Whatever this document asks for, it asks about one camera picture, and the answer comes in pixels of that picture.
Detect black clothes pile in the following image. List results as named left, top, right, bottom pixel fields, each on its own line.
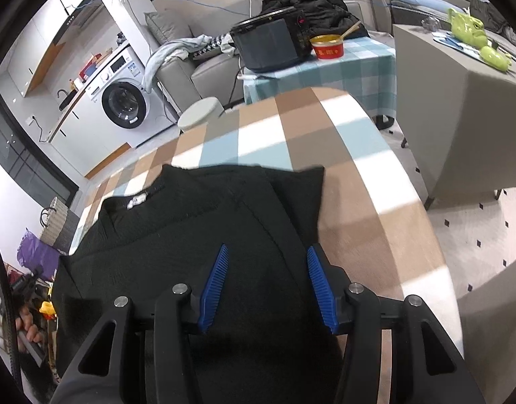
left=261, top=0, right=370, bottom=38

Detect person's left forearm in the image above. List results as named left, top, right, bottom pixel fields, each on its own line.
left=14, top=341, right=67, bottom=404

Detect black rice cooker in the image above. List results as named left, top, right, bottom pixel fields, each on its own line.
left=230, top=6, right=315, bottom=73

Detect brown blue checked tablecloth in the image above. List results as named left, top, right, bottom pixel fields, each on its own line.
left=70, top=86, right=467, bottom=404

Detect woven laundry basket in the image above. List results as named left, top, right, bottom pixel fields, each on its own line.
left=40, top=197, right=79, bottom=253

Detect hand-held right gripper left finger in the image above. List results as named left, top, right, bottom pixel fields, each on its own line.
left=58, top=243, right=231, bottom=404

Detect red paper bowl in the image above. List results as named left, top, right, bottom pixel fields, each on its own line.
left=309, top=34, right=345, bottom=60

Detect white round stool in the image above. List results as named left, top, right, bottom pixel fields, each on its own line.
left=177, top=97, right=225, bottom=129

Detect range hood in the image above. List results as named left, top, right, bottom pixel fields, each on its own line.
left=51, top=0, right=105, bottom=47

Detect white kitchen counter cabinet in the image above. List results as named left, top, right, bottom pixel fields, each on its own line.
left=47, top=63, right=132, bottom=173

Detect wooden chopsticks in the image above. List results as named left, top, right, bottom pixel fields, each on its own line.
left=340, top=20, right=362, bottom=39

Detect purple bag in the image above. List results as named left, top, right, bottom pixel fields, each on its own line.
left=17, top=228, right=61, bottom=278

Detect dark glass door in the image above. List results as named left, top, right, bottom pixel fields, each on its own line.
left=0, top=90, right=79, bottom=207

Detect black cable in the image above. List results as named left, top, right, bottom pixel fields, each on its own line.
left=0, top=227, right=22, bottom=393

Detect white wall cabinets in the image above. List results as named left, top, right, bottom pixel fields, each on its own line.
left=24, top=0, right=67, bottom=97

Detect person's left hand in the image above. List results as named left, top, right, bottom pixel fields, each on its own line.
left=16, top=307, right=46, bottom=346

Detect light grey garment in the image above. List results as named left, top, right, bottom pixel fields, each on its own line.
left=144, top=36, right=212, bottom=93

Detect red plastic basket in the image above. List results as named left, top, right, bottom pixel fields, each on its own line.
left=79, top=53, right=104, bottom=81

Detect white washing machine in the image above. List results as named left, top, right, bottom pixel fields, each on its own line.
left=90, top=42, right=178, bottom=148

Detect black knit sweater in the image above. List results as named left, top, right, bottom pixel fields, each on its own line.
left=51, top=164, right=347, bottom=404

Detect grey sofa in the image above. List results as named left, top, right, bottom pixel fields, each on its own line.
left=144, top=0, right=250, bottom=123

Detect houndstooth cushion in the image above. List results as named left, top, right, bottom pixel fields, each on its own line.
left=191, top=34, right=237, bottom=57

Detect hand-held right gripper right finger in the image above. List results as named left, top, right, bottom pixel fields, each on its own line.
left=306, top=245, right=488, bottom=404

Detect grey clothes pile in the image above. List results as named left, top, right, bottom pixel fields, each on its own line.
left=468, top=0, right=516, bottom=49

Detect teal checked tablecloth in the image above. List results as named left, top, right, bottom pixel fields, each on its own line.
left=242, top=36, right=397, bottom=125

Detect grey cushion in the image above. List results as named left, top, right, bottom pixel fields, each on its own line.
left=144, top=8, right=195, bottom=43

